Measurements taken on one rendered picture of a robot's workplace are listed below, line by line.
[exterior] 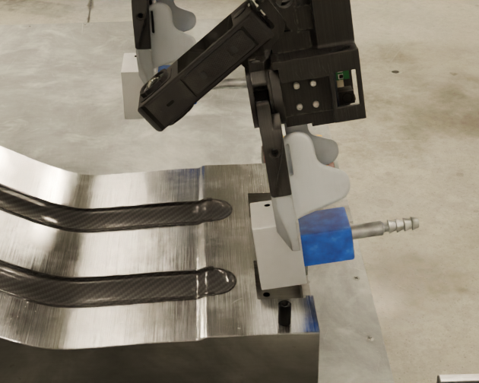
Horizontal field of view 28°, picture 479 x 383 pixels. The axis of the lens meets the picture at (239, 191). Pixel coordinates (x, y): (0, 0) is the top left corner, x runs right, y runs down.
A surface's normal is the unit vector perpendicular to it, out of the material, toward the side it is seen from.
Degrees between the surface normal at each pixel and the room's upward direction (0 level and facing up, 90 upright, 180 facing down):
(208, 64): 82
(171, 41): 79
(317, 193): 71
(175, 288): 5
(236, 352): 90
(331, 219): 11
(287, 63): 82
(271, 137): 67
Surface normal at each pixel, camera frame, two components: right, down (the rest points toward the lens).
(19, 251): 0.43, -0.78
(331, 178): 0.00, 0.22
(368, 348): -0.02, -0.85
